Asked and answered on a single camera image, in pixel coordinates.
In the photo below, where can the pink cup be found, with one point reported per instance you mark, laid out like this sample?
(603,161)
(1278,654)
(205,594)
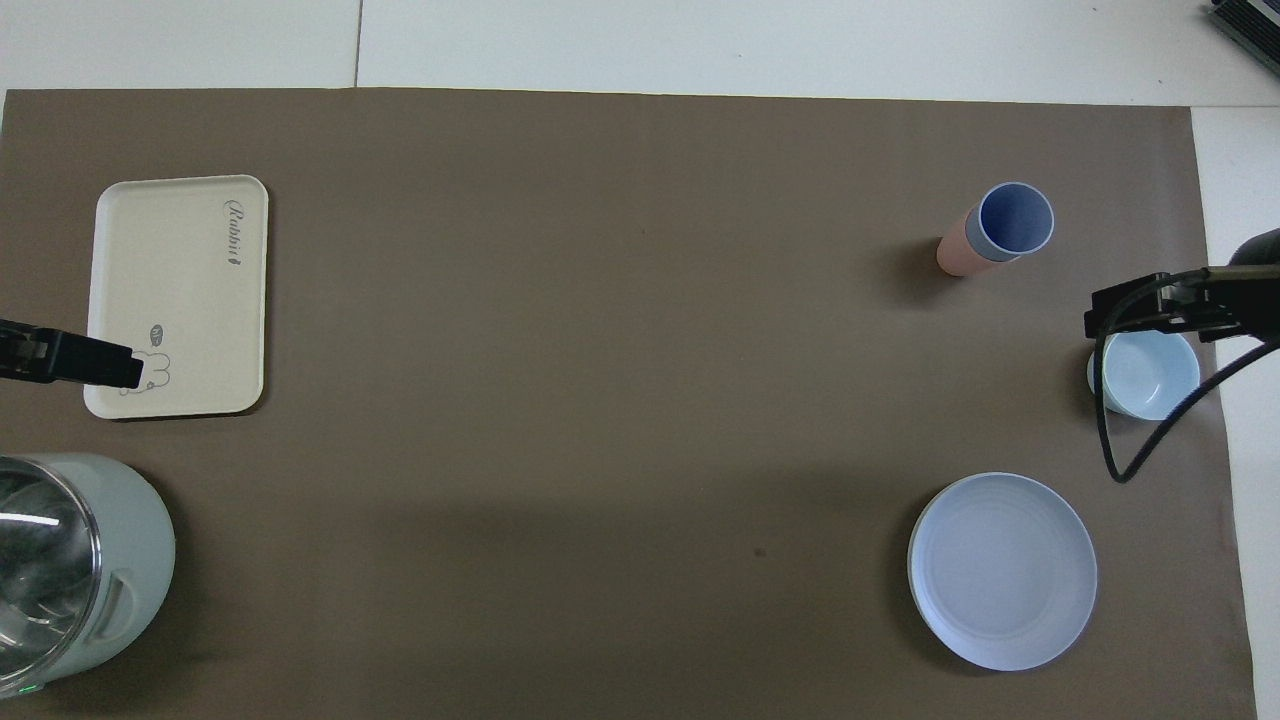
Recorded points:
(957,255)

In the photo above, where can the lavender blue plate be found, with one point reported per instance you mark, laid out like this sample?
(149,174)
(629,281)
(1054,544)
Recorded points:
(1002,570)

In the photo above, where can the light blue bowl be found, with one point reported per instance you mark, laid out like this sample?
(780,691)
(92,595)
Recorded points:
(1150,380)

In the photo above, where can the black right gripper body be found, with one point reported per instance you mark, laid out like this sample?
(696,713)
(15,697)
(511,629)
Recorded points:
(1200,300)

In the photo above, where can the pale green cooking pot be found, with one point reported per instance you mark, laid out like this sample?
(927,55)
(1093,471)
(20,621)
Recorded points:
(135,560)

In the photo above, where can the blue cup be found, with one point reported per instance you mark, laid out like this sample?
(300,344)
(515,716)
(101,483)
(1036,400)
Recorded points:
(1015,220)

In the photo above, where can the cream tray with rabbit print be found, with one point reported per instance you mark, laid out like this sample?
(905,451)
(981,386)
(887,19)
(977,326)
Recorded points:
(180,300)

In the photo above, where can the glass pot lid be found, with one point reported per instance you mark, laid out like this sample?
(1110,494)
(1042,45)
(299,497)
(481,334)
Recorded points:
(40,560)

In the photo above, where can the dark ribbed device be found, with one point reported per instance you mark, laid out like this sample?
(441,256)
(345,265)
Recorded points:
(1250,25)

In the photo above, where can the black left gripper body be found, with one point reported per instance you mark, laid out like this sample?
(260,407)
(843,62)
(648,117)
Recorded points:
(25,352)

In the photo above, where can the brown paper table mat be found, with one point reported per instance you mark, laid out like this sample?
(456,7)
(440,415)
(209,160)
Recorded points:
(620,400)

